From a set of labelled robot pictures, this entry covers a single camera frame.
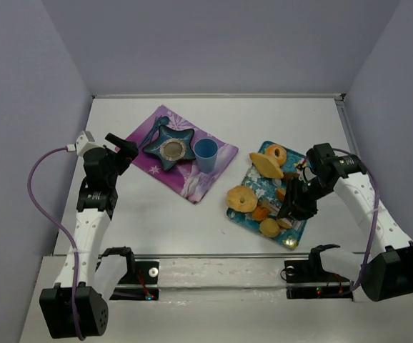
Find orange round bun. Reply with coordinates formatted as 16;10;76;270
252;206;269;222

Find metal tongs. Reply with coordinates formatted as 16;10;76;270
258;199;306;230

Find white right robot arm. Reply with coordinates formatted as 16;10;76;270
277;143;413;302

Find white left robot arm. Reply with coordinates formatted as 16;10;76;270
39;131;139;341

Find small brown bread slice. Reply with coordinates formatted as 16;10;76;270
275;187;286;203

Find long pale bread loaf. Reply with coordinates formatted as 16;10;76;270
249;152;284;179

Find brown chocolate croissant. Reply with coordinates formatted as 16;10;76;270
283;172;300;184

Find yellow-brown muffin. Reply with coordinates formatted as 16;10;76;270
277;218;292;230

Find teal floral tray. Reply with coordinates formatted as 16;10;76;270
227;148;311;249

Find dark star-shaped plate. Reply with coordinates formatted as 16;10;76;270
143;125;196;172

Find purple patterned cloth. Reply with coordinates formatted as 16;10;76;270
127;105;239;204

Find round yellow bun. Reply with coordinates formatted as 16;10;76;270
259;218;280;238

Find blue plastic cup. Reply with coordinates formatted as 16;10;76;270
194;138;219;174

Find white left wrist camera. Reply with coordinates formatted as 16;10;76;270
66;131;99;157

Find glazed ring donut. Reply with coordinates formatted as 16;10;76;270
265;144;287;166

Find large bagel ring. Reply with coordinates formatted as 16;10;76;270
227;184;258;212

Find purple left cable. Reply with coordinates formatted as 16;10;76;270
26;146;86;341

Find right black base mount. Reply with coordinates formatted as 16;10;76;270
280;259;354;300

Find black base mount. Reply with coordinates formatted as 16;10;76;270
110;260;159;301
280;259;354;300

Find metal table front rail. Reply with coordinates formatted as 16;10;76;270
97;252;354;260

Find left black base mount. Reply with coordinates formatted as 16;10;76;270
110;260;159;301

